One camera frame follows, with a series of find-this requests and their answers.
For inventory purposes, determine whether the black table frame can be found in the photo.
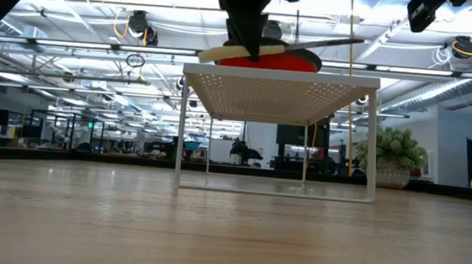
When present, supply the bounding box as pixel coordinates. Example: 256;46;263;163
0;145;472;202

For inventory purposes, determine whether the white perforated metal shelf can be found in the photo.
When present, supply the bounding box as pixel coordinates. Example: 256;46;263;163
172;62;386;204

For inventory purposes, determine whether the green succulent in pot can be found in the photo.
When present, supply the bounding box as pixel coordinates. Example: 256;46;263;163
353;124;430;193

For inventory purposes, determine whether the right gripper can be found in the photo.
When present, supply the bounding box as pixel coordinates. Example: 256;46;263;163
404;0;472;39

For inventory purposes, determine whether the yellow hanging power cord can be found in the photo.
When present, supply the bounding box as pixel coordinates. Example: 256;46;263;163
335;0;368;179

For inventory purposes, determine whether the red and grey colander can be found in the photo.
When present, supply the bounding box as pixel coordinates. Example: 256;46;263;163
215;32;325;75

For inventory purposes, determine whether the black ceiling cable reel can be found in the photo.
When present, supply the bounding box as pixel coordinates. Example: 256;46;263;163
451;34;472;61
263;19;285;41
125;9;161;47

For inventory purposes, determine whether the pale yellow banana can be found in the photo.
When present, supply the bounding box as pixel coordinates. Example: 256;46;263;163
197;25;366;77

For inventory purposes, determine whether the hanging black cable loop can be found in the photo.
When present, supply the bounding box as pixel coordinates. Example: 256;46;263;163
125;52;146;70

